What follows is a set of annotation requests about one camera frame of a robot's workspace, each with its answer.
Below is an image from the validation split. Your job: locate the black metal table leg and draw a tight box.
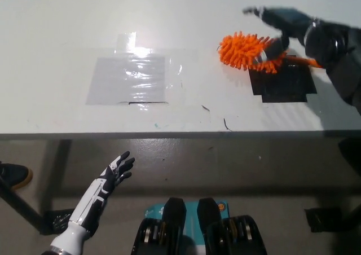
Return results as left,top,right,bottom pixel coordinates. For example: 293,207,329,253
0,175,53,235

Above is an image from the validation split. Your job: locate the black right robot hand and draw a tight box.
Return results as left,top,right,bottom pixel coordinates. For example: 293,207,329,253
242,6,316,65

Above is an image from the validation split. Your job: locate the black shoe tan sole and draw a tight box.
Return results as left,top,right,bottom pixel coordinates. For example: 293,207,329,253
0,161,33,190

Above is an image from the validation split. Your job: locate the orange microfiber telescopic duster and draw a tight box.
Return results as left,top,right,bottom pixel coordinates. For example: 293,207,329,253
218,31,324,75

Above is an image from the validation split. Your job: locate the black teal robot body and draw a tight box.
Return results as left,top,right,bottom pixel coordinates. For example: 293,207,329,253
132,197,268,255

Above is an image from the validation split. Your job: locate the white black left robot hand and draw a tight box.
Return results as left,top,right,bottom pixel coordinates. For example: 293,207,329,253
68,150,136,235

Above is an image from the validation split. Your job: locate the taped clear plastic sheet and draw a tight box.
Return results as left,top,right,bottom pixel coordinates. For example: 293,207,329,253
86,56,166,106

